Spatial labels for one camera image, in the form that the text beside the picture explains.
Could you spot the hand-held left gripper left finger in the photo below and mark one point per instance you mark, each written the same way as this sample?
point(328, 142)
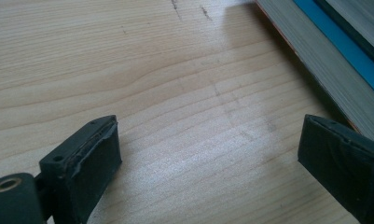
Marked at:
point(88, 161)

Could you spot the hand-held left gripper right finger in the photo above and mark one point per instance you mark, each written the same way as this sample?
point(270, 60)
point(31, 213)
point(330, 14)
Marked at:
point(346, 165)

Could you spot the teal illustrated book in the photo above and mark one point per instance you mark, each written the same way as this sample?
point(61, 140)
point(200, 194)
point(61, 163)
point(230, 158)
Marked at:
point(330, 62)

